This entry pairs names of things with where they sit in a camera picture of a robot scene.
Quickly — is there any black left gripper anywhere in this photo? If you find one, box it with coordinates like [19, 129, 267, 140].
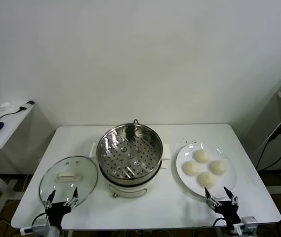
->
[43, 187, 79, 227]

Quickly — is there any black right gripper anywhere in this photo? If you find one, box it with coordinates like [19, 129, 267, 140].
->
[203, 186, 242, 229]

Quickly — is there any round glass pot lid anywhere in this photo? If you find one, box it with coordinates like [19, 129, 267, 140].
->
[39, 155, 99, 209]

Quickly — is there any white steamed baozi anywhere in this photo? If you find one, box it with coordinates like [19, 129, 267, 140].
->
[197, 171, 217, 190]
[194, 149, 210, 163]
[182, 161, 200, 177]
[208, 159, 228, 176]

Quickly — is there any perforated steel steamer basket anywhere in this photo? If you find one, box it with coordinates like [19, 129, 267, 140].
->
[96, 123, 164, 180]

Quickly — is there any white round plate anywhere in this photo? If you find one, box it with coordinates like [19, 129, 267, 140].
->
[175, 143, 238, 199]

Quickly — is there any cream electric cooker base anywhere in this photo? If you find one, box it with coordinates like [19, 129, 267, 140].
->
[89, 142, 172, 199]

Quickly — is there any white side table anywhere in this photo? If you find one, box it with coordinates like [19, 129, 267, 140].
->
[0, 100, 36, 215]

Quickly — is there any white crumpled tissue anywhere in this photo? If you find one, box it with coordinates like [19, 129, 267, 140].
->
[0, 101, 15, 111]

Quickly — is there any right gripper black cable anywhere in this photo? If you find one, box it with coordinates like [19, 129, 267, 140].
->
[212, 217, 228, 230]

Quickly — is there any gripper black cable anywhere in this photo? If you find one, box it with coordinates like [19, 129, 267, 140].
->
[212, 217, 228, 230]
[31, 217, 48, 231]

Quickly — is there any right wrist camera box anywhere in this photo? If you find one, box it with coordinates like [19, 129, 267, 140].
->
[230, 216, 257, 237]

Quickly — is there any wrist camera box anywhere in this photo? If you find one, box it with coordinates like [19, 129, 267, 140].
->
[230, 216, 257, 237]
[20, 220, 49, 236]

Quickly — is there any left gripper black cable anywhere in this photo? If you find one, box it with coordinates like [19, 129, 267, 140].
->
[31, 217, 48, 231]

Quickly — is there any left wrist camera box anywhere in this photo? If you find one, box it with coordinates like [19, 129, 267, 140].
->
[20, 220, 49, 236]

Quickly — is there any black power brick cable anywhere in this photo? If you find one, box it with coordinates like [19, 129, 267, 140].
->
[255, 122, 281, 171]

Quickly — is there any black cable with adapter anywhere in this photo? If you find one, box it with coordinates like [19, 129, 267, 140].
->
[0, 100, 36, 120]

